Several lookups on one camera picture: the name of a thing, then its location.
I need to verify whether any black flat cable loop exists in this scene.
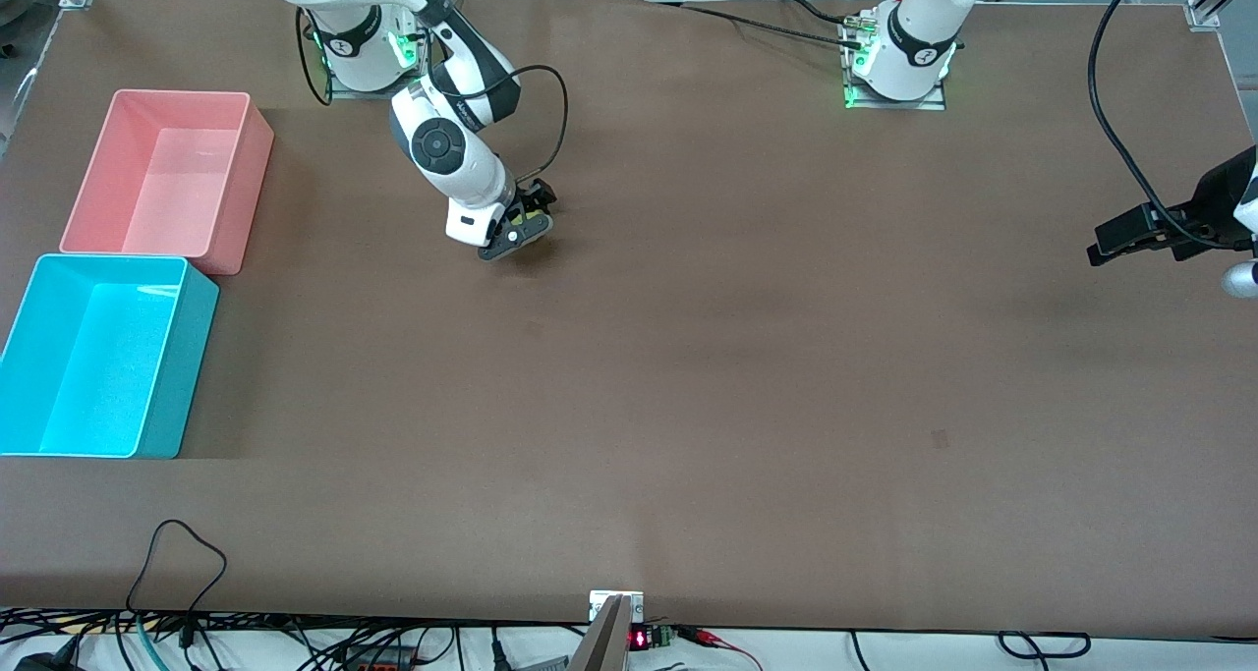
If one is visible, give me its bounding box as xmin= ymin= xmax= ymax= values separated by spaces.
xmin=997 ymin=631 xmax=1092 ymax=659

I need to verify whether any thick black base cable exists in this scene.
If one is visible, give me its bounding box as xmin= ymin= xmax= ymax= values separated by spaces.
xmin=774 ymin=0 xmax=868 ymax=29

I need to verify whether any pink plastic bin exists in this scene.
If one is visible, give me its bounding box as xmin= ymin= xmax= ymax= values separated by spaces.
xmin=61 ymin=89 xmax=276 ymax=276

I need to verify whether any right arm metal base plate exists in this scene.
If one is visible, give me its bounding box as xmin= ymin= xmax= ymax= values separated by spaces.
xmin=324 ymin=3 xmax=439 ymax=100

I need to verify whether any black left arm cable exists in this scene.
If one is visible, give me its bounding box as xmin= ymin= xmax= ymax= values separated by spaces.
xmin=1087 ymin=0 xmax=1241 ymax=251

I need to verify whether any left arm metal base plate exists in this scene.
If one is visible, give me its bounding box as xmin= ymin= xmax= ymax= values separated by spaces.
xmin=843 ymin=13 xmax=949 ymax=112

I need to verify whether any teal cable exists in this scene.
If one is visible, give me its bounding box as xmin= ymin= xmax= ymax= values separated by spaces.
xmin=135 ymin=612 xmax=164 ymax=671

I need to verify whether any grey metal camera bracket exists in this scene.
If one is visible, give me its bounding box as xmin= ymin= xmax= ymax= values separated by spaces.
xmin=567 ymin=589 xmax=646 ymax=671

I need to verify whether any red clip lead wire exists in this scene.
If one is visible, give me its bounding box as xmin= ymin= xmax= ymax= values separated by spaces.
xmin=678 ymin=627 xmax=764 ymax=671

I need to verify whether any thin black base cable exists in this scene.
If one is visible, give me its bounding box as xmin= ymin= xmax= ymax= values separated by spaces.
xmin=641 ymin=0 xmax=866 ymax=49

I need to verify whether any blue plastic bin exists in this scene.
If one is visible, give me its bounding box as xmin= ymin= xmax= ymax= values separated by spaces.
xmin=0 ymin=254 xmax=220 ymax=460

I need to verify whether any black looped thin cable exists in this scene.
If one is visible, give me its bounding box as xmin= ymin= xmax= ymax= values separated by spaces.
xmin=125 ymin=519 xmax=229 ymax=644

